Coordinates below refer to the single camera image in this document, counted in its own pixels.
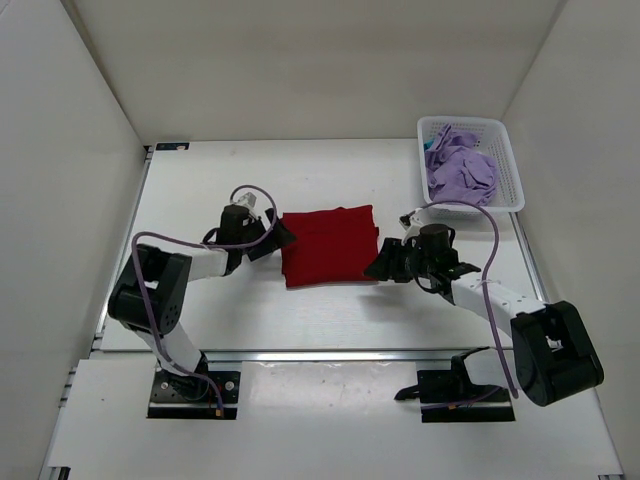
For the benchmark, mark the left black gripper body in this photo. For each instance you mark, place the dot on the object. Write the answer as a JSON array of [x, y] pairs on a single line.
[[255, 230]]

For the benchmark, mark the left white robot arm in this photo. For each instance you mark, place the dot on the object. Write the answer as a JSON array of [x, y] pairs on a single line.
[[149, 294]]

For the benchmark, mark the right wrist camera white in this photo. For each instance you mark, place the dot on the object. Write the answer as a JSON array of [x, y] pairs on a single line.
[[411, 225]]

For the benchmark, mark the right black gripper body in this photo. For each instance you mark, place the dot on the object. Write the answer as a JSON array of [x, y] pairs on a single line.
[[421, 263]]

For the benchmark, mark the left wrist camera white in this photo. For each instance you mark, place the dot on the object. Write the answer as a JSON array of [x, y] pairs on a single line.
[[247, 200]]

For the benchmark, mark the red t shirt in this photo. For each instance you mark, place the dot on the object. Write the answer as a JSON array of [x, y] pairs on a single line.
[[332, 246]]

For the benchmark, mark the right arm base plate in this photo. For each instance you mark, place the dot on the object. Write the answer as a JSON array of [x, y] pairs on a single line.
[[446, 397]]

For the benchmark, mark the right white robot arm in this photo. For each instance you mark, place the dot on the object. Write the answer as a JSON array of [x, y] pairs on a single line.
[[552, 356]]

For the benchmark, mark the small label sticker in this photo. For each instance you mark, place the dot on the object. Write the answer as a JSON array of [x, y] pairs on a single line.
[[172, 146]]

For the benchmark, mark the lilac t shirt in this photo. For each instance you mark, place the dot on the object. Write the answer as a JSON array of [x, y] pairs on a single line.
[[457, 172]]

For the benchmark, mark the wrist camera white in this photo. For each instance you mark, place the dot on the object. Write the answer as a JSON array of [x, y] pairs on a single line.
[[411, 225], [247, 200]]

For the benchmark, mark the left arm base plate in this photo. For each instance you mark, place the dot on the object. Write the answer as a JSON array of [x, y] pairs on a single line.
[[176, 397]]

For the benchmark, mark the white plastic basket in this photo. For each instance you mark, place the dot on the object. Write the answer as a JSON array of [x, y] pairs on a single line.
[[492, 139]]

